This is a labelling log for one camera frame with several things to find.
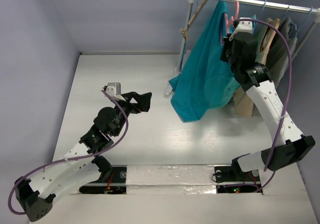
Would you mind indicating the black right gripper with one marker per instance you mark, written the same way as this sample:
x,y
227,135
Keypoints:
x,y
225,53

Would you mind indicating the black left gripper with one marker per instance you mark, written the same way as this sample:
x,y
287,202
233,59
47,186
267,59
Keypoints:
x,y
142,102

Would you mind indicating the pink plastic hanger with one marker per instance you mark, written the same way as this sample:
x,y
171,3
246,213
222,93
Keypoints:
x,y
226,22

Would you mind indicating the teal blue t-shirt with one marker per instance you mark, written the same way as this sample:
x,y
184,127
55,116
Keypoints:
x,y
189,100

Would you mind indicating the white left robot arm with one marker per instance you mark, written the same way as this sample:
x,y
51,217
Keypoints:
x,y
38,190

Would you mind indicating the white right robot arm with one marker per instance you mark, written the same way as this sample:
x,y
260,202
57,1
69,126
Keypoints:
x,y
291,145

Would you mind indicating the olive tan hanging shirt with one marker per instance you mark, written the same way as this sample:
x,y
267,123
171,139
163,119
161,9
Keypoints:
x,y
242,103

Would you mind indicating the mint green hanging shirt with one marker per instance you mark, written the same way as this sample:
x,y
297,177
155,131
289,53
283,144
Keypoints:
x,y
221,85

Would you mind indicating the grey hanging shirt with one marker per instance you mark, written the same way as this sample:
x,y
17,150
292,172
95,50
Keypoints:
x,y
277,58

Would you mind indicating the beige wooden clip hanger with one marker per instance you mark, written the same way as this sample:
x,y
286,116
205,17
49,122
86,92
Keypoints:
x,y
190,21

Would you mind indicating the white metal clothes rack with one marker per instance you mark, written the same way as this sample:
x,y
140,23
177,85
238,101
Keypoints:
x,y
229,7

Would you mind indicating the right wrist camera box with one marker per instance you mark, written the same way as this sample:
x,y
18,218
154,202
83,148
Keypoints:
x,y
242,25

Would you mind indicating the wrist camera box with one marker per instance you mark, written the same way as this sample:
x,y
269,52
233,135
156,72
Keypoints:
x,y
242,25
113,89

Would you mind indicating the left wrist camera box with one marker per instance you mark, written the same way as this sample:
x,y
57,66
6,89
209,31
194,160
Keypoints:
x,y
113,89

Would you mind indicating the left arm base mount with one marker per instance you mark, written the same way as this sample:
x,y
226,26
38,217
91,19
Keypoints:
x,y
112,180

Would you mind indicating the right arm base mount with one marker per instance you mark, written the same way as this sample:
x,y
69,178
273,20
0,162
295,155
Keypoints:
x,y
230,179

